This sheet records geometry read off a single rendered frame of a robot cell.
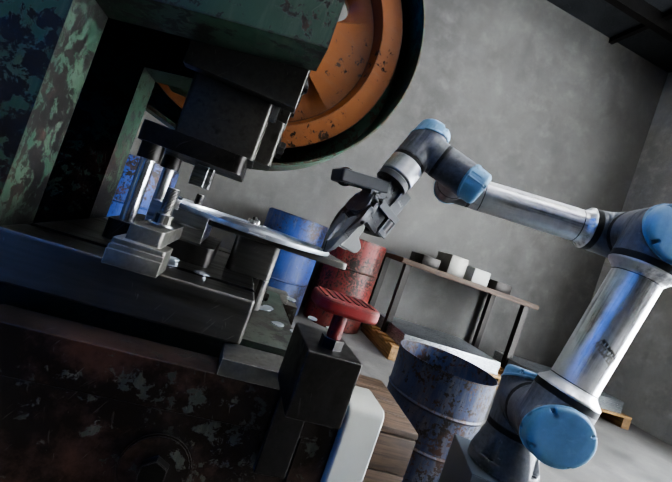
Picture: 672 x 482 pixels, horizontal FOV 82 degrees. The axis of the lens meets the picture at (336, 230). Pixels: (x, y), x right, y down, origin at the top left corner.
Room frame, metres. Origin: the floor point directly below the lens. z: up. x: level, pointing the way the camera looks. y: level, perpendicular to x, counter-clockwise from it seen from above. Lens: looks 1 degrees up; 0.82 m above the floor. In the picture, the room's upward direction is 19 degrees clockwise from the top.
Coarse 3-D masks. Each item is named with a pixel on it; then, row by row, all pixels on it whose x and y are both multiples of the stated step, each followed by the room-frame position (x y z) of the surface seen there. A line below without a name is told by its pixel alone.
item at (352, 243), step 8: (352, 216) 0.74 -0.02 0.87; (344, 224) 0.74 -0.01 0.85; (336, 232) 0.74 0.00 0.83; (360, 232) 0.75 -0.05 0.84; (328, 240) 0.74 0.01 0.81; (336, 240) 0.73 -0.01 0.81; (344, 240) 0.73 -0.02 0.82; (352, 240) 0.75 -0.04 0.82; (328, 248) 0.74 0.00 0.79; (352, 248) 0.75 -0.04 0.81; (360, 248) 0.76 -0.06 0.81
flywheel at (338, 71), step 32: (352, 0) 1.08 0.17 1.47; (384, 0) 1.07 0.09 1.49; (352, 32) 1.09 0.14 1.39; (384, 32) 1.07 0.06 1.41; (320, 64) 1.07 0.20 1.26; (352, 64) 1.09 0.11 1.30; (384, 64) 1.08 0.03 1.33; (320, 96) 1.08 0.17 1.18; (352, 96) 1.07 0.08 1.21; (288, 128) 1.03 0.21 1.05; (320, 128) 1.05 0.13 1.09
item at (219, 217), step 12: (180, 204) 0.61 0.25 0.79; (192, 204) 0.75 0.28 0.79; (204, 216) 0.58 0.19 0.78; (216, 216) 0.69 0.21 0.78; (228, 216) 0.83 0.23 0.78; (240, 228) 0.57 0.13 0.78; (252, 228) 0.65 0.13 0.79; (264, 228) 0.75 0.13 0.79; (276, 240) 0.58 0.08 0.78; (288, 240) 0.74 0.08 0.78; (300, 240) 0.83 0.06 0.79; (312, 252) 0.63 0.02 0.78; (324, 252) 0.66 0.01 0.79
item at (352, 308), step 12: (324, 288) 0.43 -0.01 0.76; (312, 300) 0.42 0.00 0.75; (324, 300) 0.38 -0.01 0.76; (336, 300) 0.38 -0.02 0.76; (348, 300) 0.40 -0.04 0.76; (360, 300) 0.44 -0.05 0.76; (336, 312) 0.38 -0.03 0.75; (348, 312) 0.39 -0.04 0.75; (360, 312) 0.39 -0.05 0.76; (372, 312) 0.39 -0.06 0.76; (336, 324) 0.41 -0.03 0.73; (372, 324) 0.40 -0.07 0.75; (336, 336) 0.41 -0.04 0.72
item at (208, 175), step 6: (198, 168) 0.66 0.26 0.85; (204, 168) 0.66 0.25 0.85; (210, 168) 0.67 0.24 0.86; (192, 174) 0.66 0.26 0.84; (198, 174) 0.66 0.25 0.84; (204, 174) 0.66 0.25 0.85; (210, 174) 0.67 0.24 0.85; (192, 180) 0.66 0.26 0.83; (198, 180) 0.66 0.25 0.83; (204, 180) 0.66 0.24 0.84; (210, 180) 0.68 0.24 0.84; (198, 186) 0.66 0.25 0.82; (204, 186) 0.67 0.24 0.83
